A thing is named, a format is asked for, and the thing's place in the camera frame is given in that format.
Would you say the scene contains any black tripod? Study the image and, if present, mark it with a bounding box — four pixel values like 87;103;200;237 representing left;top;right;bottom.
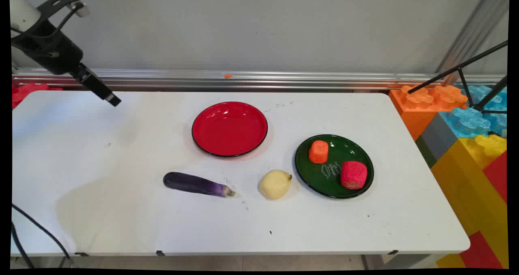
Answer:
407;40;508;114

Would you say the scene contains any grey giant building block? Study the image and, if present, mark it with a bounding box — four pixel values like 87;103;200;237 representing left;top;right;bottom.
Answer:
415;112;460;169

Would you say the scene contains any blue giant building block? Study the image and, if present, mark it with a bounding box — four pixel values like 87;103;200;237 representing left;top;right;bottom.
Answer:
439;84;508;139

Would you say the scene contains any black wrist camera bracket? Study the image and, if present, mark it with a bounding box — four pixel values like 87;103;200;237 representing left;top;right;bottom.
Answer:
37;0;90;29

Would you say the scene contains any red toy fruit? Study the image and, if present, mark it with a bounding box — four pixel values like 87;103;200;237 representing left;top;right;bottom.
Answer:
340;161;368;190

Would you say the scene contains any slanted aluminium post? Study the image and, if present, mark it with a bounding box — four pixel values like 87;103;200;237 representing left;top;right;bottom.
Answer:
436;0;510;85

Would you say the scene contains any red round plate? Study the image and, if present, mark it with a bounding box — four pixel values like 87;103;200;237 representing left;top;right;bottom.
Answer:
191;101;268;158

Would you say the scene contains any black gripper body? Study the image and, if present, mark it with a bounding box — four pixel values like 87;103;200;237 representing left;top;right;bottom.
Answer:
11;19;85;76

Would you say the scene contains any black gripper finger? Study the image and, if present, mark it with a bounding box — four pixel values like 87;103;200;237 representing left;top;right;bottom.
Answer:
78;63;122;104
73;68;119;107

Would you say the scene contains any red giant building block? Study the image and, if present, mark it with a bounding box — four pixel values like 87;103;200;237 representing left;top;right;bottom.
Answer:
460;231;504;269
482;151;508;204

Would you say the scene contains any orange toy carrot piece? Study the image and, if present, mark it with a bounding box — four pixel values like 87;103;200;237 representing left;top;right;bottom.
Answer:
309;140;329;164

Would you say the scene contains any yellow giant building block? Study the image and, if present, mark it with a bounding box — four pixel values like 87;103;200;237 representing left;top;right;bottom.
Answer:
430;134;508;269

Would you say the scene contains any dark green round plate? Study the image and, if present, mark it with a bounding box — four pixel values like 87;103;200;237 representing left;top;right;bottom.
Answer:
294;134;374;199

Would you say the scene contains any purple toy eggplant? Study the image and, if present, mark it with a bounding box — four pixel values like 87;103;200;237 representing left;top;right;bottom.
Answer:
163;172;236;198

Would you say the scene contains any plain black cable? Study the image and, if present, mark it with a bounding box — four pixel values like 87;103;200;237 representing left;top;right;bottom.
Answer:
11;221;35;269

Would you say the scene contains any black cable with metal connector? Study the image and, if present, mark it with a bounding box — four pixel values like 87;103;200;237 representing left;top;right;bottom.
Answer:
11;204;74;267

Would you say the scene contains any horizontal aluminium rail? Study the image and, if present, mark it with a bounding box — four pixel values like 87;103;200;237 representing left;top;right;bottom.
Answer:
12;67;507;92

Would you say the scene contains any pale yellow toy pear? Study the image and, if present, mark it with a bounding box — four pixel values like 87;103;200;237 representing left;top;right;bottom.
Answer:
258;170;293;200

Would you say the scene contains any orange giant building block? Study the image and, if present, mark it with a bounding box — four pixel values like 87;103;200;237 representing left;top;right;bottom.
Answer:
388;84;469;142

